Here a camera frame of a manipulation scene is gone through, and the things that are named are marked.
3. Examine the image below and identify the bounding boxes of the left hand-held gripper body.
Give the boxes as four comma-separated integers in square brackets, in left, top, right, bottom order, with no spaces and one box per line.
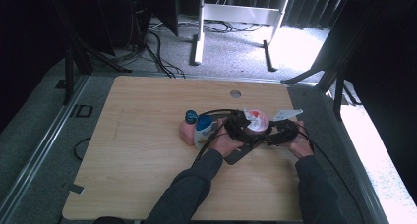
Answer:
[224,107,264,141]

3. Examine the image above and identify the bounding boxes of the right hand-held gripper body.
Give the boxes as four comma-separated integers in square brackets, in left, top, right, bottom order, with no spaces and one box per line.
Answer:
[272,109,304,145]

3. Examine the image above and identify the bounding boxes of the pink jar with white lid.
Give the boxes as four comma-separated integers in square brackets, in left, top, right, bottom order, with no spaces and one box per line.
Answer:
[245,108,270,136]

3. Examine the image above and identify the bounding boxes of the black slotted corner shelf rack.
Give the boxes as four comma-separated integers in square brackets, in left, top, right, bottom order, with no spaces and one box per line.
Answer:
[196,108,273,166]

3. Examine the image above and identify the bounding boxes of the white bottle with blue cap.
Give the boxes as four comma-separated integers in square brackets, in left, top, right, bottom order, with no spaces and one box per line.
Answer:
[193,114,214,150]

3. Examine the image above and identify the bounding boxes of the pink bottle with blue cap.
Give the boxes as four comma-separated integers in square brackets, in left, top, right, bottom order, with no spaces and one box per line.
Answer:
[178,109,199,147]

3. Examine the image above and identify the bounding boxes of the person's right hand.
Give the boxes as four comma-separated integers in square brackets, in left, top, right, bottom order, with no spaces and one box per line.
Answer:
[282,120,314,160]

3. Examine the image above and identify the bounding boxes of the person's left hand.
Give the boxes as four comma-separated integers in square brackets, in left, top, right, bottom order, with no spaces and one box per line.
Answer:
[209,118,244,158]

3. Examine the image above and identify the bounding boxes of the black metal stand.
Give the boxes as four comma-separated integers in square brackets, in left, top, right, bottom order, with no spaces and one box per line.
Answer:
[280,0,363,118]
[47,0,133,106]

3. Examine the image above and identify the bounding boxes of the dark curtain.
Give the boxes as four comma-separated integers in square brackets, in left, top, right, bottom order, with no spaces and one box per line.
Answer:
[281,0,342,30]

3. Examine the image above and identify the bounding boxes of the dark computer tower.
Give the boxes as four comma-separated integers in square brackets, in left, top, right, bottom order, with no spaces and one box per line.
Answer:
[94,0,152,55]

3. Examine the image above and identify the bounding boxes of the grey tape strip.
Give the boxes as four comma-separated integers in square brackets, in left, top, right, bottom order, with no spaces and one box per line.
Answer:
[61,182,86,196]

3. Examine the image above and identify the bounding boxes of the right hand-held gripper cable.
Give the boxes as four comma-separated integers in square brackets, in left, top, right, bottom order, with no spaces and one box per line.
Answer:
[296,124,366,224]

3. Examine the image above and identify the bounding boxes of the aluminium rail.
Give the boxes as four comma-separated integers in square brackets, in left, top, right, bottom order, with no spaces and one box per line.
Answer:
[323,89,391,224]
[0,75,90,216]

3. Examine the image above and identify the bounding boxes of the cables under white desk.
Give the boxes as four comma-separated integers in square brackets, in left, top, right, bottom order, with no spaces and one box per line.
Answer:
[203,19,264,34]

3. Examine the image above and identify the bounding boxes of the black floor cable bundle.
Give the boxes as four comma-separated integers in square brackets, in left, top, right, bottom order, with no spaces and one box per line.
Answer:
[144,29,187,80]

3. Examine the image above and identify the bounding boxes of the white desk frame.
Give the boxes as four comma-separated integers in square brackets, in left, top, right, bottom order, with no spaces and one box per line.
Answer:
[189,0,291,73]

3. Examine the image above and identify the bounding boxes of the black cable loop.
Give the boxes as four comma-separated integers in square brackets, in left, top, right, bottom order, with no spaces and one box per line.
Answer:
[73,137,92,162]

